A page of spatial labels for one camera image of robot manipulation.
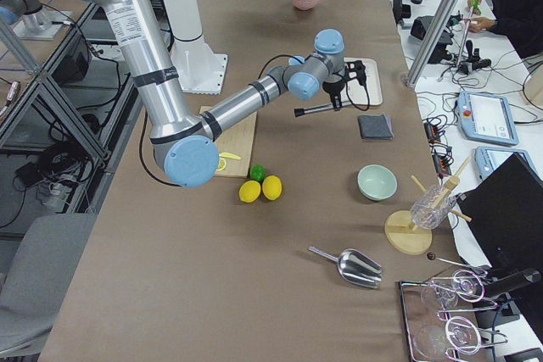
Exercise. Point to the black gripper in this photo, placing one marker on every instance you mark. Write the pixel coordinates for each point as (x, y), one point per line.
(333, 88)

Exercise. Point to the yellow lemon lower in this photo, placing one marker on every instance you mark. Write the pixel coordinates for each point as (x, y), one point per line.
(249, 191)

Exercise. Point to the green lime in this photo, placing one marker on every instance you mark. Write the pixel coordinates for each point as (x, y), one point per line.
(257, 173)

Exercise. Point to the aluminium frame post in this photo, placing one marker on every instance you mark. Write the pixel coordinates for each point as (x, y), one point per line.
(441, 16)

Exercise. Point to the light green bowl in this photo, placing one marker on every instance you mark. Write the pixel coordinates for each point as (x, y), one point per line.
(376, 182)

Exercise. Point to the blue teach pendant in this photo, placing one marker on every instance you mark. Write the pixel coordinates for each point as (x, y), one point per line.
(489, 159)
(485, 117)

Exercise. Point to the wooden cup stand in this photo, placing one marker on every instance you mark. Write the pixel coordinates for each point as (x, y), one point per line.
(404, 235)

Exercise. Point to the steel muddler black tip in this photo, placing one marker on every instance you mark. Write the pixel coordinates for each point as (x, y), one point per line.
(298, 112)

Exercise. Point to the bamboo cutting board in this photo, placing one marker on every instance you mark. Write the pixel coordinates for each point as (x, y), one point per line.
(239, 140)

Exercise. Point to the blue teach pendant upper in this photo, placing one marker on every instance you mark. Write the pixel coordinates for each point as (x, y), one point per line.
(485, 117)

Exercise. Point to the cream rabbit tray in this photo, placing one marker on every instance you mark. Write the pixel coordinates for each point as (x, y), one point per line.
(372, 95)

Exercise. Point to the clear glass on stand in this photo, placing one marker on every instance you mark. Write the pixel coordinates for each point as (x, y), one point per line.
(432, 207)

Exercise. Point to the yellow lemon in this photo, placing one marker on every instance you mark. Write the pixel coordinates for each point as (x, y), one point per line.
(249, 191)
(272, 187)

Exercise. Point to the yellow lemon upper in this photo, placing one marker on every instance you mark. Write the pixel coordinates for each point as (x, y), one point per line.
(272, 187)

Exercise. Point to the black frame glass rack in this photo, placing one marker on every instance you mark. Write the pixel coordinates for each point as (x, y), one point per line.
(454, 318)

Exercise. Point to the yellow plastic knife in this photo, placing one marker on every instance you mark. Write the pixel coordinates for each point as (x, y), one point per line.
(227, 155)

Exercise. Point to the blue teach pendant lower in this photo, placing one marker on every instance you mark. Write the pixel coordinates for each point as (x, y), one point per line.
(489, 159)

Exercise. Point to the black monitor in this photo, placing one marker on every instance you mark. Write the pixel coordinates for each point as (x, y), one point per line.
(506, 212)

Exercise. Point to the steel ice scoop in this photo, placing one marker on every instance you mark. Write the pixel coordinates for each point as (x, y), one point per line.
(354, 267)

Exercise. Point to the grey folded cloth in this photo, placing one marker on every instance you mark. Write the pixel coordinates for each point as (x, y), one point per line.
(375, 126)

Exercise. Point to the lemon slice lower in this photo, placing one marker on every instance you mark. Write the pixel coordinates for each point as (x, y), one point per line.
(222, 165)

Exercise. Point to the grey office chair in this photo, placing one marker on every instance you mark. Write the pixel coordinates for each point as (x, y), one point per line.
(38, 279)

